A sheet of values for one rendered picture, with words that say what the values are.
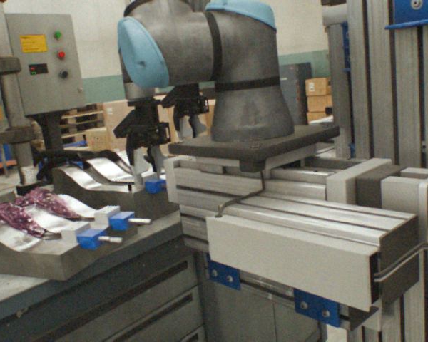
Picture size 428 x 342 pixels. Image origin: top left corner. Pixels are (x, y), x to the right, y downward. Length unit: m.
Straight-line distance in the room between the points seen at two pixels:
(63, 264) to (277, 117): 0.49
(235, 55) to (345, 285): 0.41
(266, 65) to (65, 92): 1.39
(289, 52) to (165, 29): 8.15
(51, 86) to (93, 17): 7.26
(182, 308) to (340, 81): 0.76
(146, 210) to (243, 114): 0.51
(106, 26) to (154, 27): 8.64
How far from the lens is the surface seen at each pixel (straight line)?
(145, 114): 1.15
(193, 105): 1.41
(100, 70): 9.19
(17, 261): 1.03
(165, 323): 1.32
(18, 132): 1.81
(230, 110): 0.79
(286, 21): 8.92
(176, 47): 0.75
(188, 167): 0.92
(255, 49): 0.79
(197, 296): 1.39
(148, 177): 1.21
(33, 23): 2.05
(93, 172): 1.43
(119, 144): 5.95
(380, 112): 0.84
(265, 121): 0.78
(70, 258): 0.97
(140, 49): 0.74
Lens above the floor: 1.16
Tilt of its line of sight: 12 degrees down
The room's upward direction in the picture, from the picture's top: 7 degrees counter-clockwise
